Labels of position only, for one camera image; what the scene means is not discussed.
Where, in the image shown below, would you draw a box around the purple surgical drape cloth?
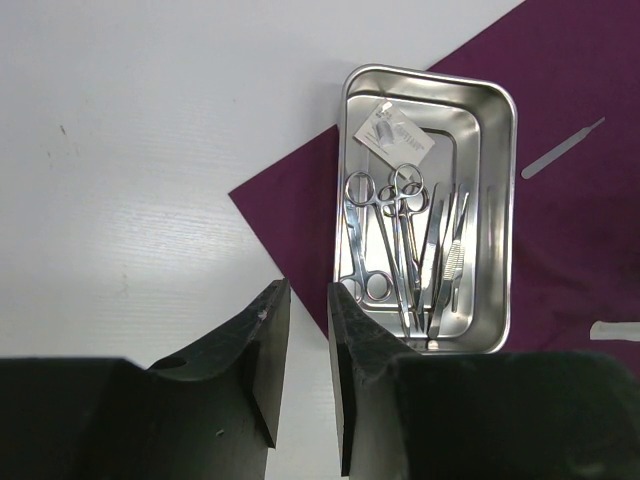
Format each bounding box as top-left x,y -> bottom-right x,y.
231,1 -> 639,369

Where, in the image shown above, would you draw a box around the long steel forceps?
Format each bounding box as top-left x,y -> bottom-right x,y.
392,163 -> 430,331

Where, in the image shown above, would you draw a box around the white blue label packet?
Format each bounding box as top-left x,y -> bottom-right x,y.
353,100 -> 435,168

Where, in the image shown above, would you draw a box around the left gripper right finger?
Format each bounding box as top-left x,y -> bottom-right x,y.
328,283 -> 639,479

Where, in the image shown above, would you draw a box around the thin steel tweezers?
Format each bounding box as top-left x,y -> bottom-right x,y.
428,192 -> 469,339

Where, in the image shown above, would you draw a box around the stainless steel instrument tray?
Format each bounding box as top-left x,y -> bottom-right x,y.
333,65 -> 517,354

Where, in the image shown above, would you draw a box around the small steel scissors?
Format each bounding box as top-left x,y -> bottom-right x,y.
380,185 -> 413,339

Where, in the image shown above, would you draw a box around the straight steel scissors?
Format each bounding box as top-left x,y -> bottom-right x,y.
339,171 -> 393,304

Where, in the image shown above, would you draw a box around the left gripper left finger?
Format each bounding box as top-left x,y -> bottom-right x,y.
1,279 -> 291,479

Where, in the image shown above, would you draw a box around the small white gauze roll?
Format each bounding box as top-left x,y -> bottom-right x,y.
589,321 -> 640,342

